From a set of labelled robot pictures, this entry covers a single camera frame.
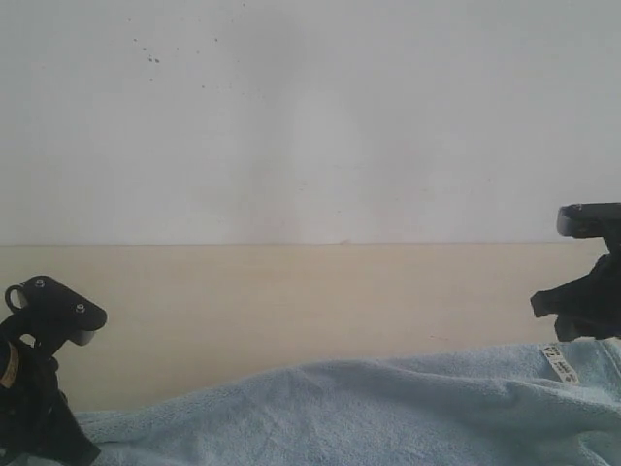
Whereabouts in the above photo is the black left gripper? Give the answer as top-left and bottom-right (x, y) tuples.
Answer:
(1, 315), (101, 465)

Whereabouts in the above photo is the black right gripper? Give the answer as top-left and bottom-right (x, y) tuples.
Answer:
(530, 237), (620, 342)

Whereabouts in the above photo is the light blue fleece towel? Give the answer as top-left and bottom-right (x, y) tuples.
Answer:
(80, 341), (620, 465)

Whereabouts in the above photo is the white towel care label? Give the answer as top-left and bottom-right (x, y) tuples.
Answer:
(539, 344), (580, 384)

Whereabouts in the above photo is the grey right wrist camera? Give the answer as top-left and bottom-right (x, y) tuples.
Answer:
(556, 202), (620, 240)

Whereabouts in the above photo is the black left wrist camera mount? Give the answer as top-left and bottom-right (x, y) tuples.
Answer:
(4, 275), (108, 350)

